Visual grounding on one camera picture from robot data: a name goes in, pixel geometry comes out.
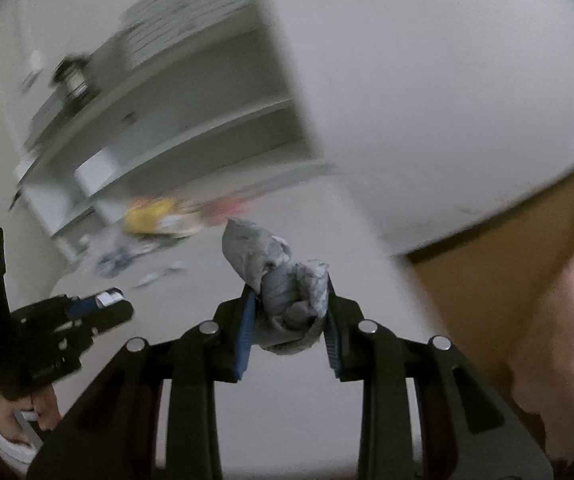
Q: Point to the person's left hand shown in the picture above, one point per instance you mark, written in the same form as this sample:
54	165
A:
43	402

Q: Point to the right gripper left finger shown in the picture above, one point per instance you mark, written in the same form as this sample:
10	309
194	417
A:
150	412

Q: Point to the white printed stick wrapper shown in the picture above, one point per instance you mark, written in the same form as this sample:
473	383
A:
152	277

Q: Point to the grey tissue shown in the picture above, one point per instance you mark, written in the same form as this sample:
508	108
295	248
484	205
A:
293	295

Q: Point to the black lantern lamp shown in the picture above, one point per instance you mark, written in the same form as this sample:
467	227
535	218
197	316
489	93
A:
73	79

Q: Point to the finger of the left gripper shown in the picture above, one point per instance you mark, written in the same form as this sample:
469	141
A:
101	320
95	303

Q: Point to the pink bed cover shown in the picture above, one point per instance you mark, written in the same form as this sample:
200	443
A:
543	366

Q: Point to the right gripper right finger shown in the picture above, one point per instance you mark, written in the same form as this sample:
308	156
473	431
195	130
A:
426	414

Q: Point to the white desk shelf unit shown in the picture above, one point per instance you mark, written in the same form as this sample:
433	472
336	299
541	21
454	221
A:
193	100

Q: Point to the pink yellow snack box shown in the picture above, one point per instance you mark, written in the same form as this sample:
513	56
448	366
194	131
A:
222	209

